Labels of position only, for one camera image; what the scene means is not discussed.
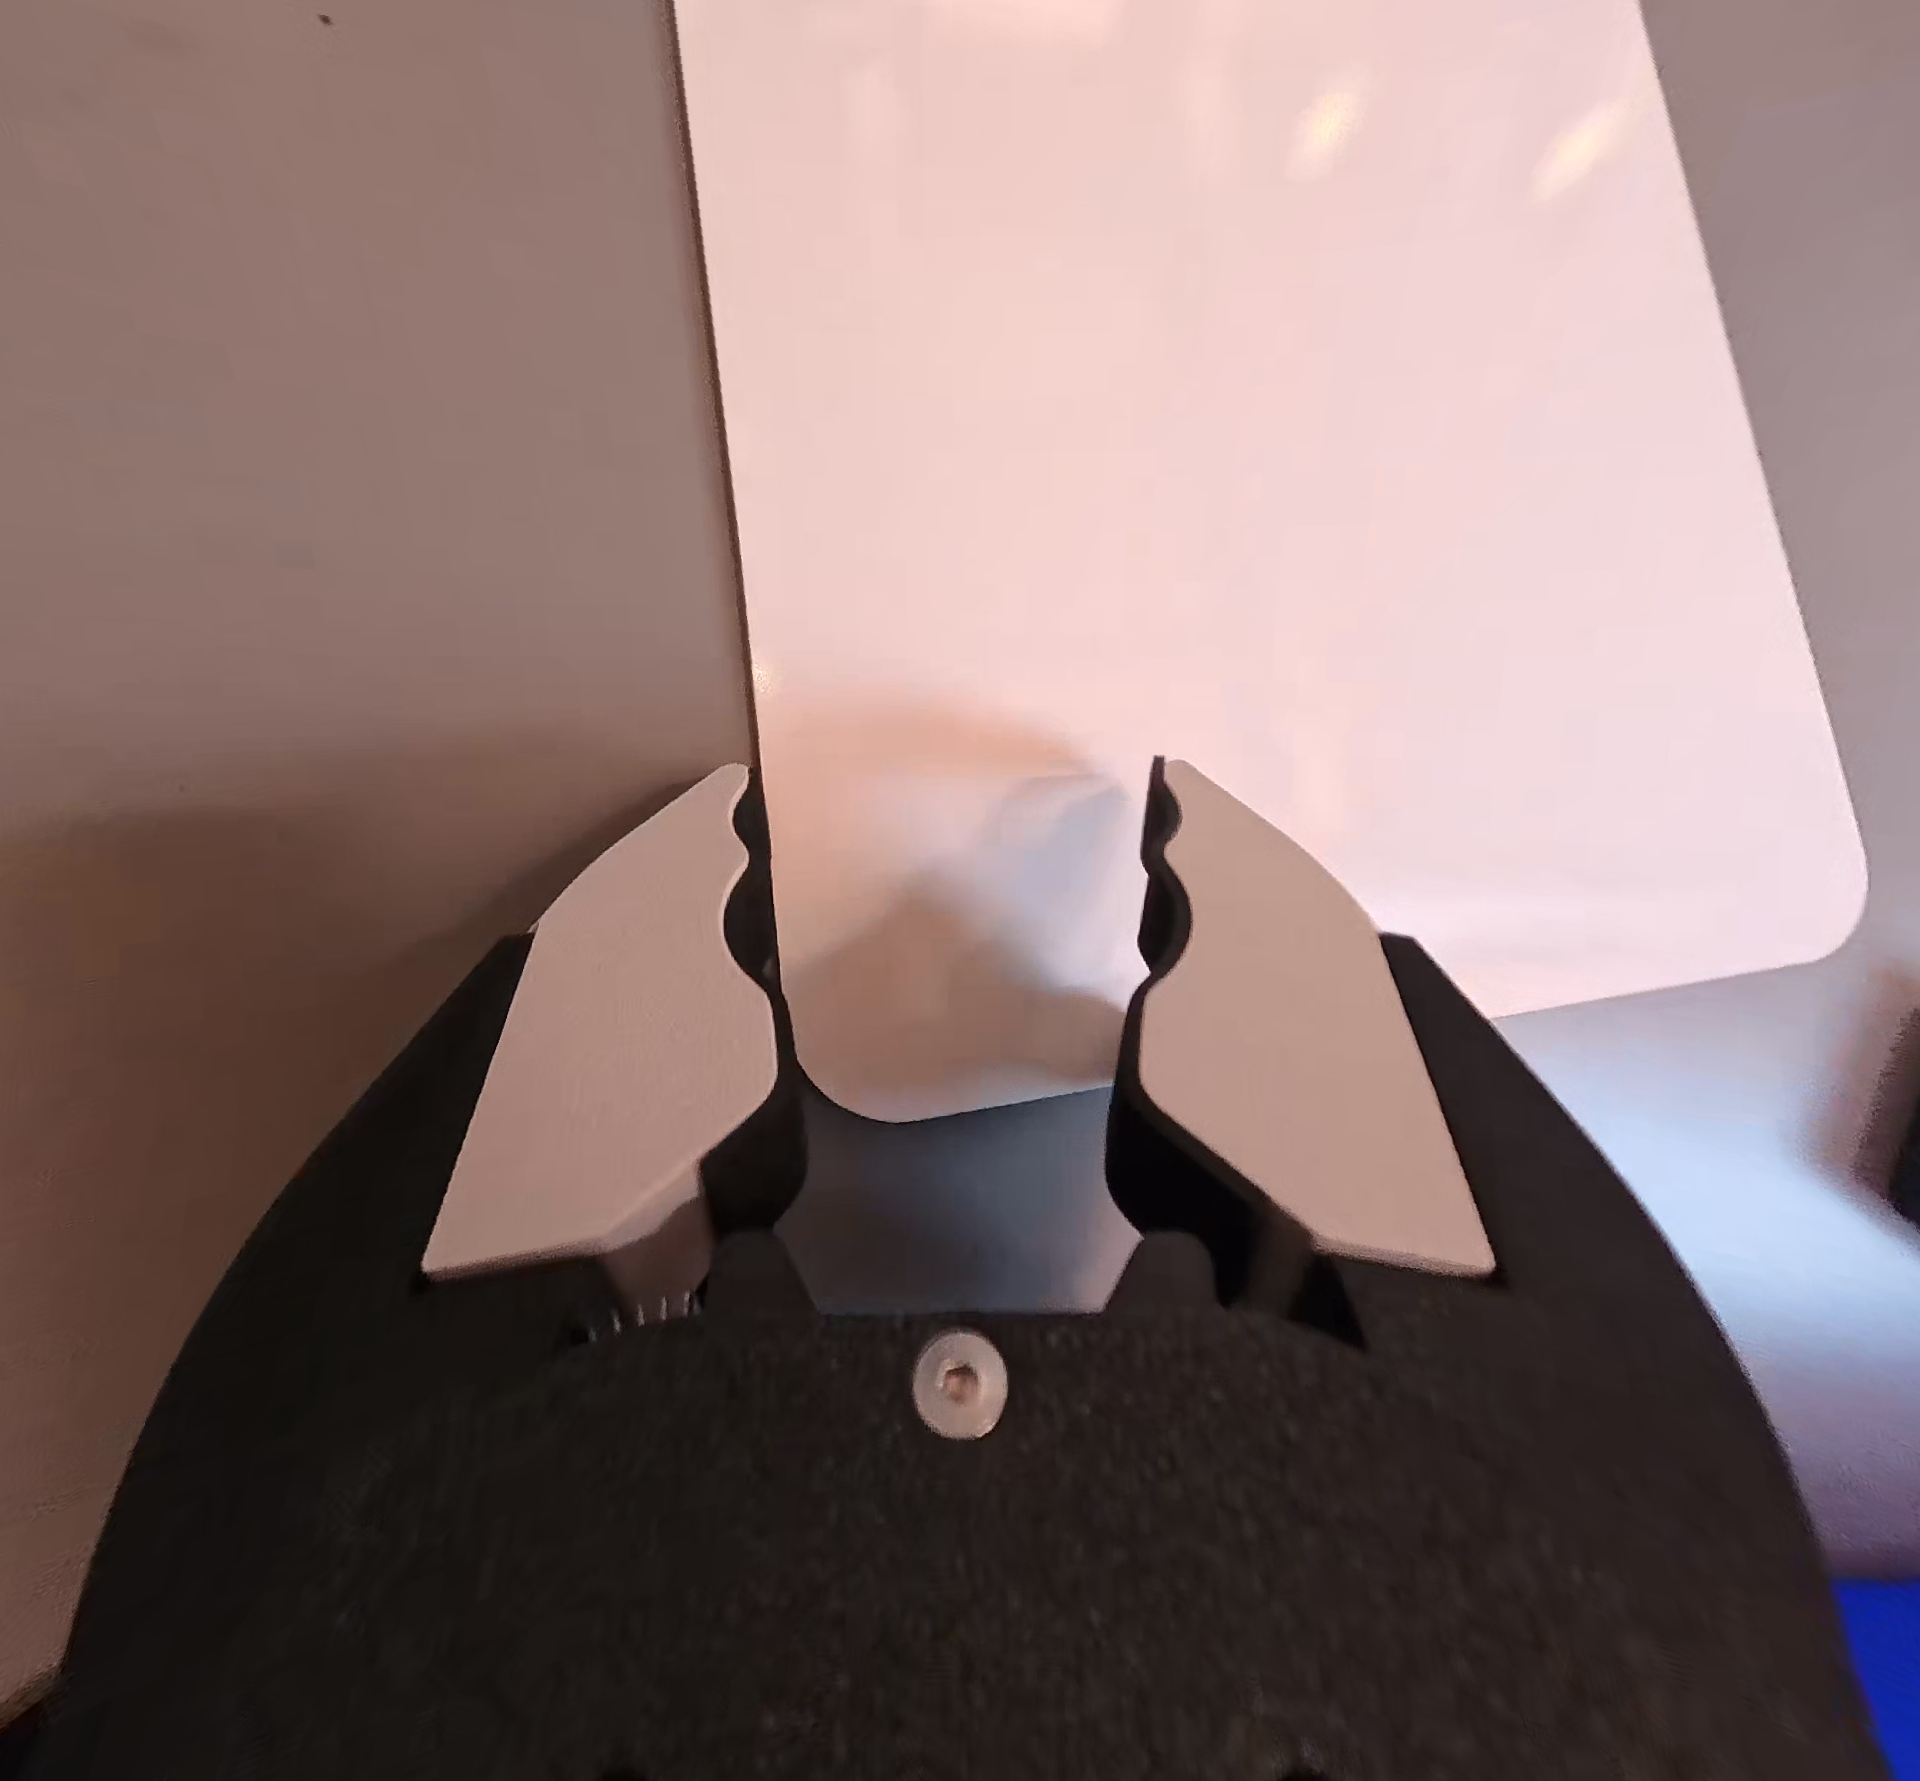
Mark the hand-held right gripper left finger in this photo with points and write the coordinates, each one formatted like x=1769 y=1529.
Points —
x=614 y=1062

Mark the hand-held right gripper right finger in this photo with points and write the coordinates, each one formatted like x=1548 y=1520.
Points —
x=1291 y=1062

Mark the blue plastic bin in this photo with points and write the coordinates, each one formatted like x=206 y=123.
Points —
x=1884 y=1693

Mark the small white whiteboard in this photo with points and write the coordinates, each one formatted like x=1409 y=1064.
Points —
x=1201 y=385

